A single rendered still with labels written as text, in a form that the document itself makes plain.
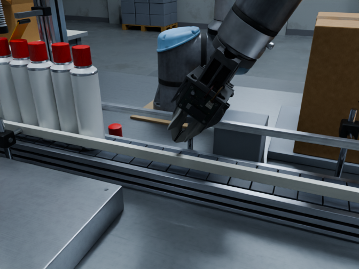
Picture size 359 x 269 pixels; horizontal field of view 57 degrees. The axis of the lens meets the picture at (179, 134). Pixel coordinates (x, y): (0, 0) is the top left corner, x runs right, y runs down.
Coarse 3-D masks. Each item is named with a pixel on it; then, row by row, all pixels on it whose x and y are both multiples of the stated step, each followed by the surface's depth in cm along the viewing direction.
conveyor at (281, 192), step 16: (48, 144) 70; (64, 144) 70; (144, 144) 70; (112, 160) 65; (128, 160) 64; (144, 160) 64; (224, 160) 64; (192, 176) 59; (208, 176) 59; (224, 176) 59; (304, 176) 59; (272, 192) 55; (288, 192) 55; (304, 192) 55; (336, 208) 52; (352, 208) 51
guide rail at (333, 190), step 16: (16, 128) 71; (32, 128) 69; (80, 144) 66; (96, 144) 64; (112, 144) 63; (128, 144) 63; (160, 160) 60; (176, 160) 59; (192, 160) 58; (208, 160) 58; (240, 176) 56; (256, 176) 54; (272, 176) 53; (288, 176) 53; (320, 192) 52; (336, 192) 51; (352, 192) 50
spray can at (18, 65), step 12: (12, 48) 66; (24, 48) 66; (12, 60) 67; (24, 60) 67; (12, 72) 67; (24, 72) 67; (24, 84) 68; (24, 96) 69; (24, 108) 70; (24, 120) 72; (36, 120) 72
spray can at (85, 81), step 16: (80, 48) 60; (80, 64) 61; (80, 80) 61; (96, 80) 63; (80, 96) 63; (96, 96) 64; (80, 112) 64; (96, 112) 65; (80, 128) 66; (96, 128) 66
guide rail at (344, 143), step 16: (128, 112) 67; (144, 112) 66; (160, 112) 65; (224, 128) 61; (240, 128) 60; (256, 128) 59; (272, 128) 58; (320, 144) 56; (336, 144) 55; (352, 144) 54
